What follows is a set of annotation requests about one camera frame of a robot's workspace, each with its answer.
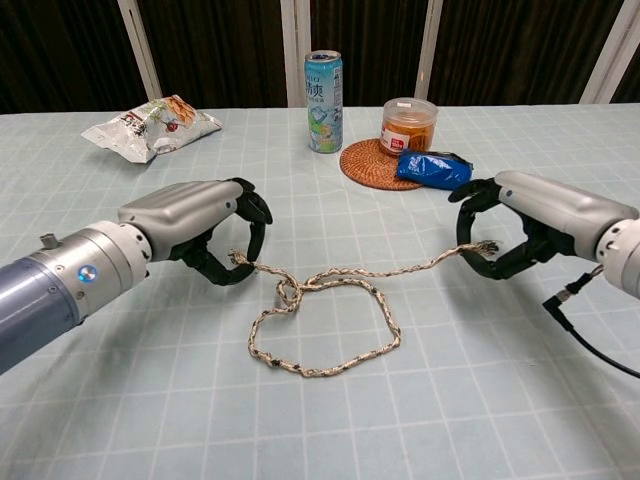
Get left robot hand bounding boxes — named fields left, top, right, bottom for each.
left=117, top=177, right=275, bottom=287

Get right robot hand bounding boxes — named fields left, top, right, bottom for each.
left=448, top=170, right=640, bottom=281

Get beige speckled braided rope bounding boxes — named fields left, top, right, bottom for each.
left=228, top=239, right=503, bottom=380

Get white crumpled snack bag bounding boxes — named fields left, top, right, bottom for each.
left=80, top=93, right=224, bottom=165

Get blue foil snack packet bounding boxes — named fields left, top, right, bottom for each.
left=396, top=148, right=474, bottom=192

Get clear plastic jar orange contents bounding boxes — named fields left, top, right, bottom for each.
left=378, top=97, right=440, bottom=156

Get tall light blue drink can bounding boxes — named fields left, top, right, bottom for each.
left=304, top=49, right=345, bottom=154

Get round woven rattan coaster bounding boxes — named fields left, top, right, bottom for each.
left=339, top=138, right=426, bottom=192

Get light blue checkered tablecloth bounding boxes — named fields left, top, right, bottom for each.
left=0, top=102, right=640, bottom=480

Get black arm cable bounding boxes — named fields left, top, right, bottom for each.
left=542, top=267, right=640, bottom=380

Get white metal frame post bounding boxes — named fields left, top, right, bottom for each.
left=117, top=0, right=165, bottom=101
left=413, top=0, right=444, bottom=104
left=579, top=0, right=640, bottom=105
left=279, top=0, right=312, bottom=107

